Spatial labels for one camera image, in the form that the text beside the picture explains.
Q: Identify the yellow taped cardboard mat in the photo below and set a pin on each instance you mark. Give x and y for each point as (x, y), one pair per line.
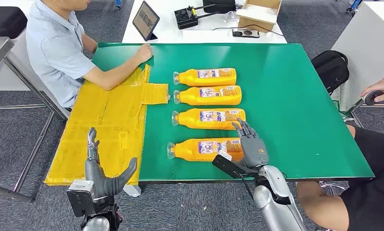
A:
(93, 127)

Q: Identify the black bag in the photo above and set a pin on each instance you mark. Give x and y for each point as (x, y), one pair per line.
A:
(219, 5)

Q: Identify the black backpack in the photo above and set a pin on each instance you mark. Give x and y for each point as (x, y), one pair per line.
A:
(330, 70)

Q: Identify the person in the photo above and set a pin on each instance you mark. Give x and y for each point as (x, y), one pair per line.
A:
(51, 47)
(370, 191)

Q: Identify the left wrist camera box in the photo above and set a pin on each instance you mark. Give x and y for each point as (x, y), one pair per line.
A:
(80, 197)

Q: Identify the chrome chair base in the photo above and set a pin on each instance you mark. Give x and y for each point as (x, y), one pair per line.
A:
(334, 186)

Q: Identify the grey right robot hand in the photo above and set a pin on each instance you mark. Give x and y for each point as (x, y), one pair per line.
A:
(252, 150)

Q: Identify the person's right hand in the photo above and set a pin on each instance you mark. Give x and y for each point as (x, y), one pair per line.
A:
(381, 89)
(144, 53)

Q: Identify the green work table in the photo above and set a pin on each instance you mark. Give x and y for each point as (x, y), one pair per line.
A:
(290, 111)

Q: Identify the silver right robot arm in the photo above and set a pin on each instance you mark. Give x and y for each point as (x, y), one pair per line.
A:
(275, 207)

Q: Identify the black tablet on stand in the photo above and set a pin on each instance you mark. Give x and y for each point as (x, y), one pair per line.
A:
(145, 19)

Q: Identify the clear plastic wrap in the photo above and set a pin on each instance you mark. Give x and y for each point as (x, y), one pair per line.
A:
(229, 16)

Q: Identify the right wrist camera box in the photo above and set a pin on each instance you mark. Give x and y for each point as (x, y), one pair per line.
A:
(225, 165)

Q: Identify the white cabinet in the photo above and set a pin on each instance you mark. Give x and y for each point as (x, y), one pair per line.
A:
(367, 47)

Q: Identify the open cardboard box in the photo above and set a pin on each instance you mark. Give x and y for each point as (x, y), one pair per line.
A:
(259, 16)

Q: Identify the white table foot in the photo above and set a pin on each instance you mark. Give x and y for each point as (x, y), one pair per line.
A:
(132, 190)

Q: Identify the orange labelled plastic bottle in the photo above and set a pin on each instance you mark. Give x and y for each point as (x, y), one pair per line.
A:
(192, 97)
(188, 151)
(192, 118)
(188, 78)

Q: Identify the blue frame leg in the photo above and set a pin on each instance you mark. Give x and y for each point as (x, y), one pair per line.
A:
(118, 3)
(354, 5)

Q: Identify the white table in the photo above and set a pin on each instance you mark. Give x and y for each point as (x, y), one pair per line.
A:
(166, 32)

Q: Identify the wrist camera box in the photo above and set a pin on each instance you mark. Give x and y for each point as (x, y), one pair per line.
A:
(80, 197)
(225, 165)

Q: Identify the black hard case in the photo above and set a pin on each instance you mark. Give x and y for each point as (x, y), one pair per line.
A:
(5, 22)

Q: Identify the black phone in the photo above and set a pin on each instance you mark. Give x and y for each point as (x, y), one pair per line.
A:
(246, 33)

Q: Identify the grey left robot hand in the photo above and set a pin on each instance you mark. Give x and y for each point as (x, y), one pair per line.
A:
(99, 181)

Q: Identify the black round controller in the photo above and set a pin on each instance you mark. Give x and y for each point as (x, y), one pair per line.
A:
(372, 98)

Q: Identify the black router with antennas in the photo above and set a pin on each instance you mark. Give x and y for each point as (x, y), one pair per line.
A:
(185, 17)

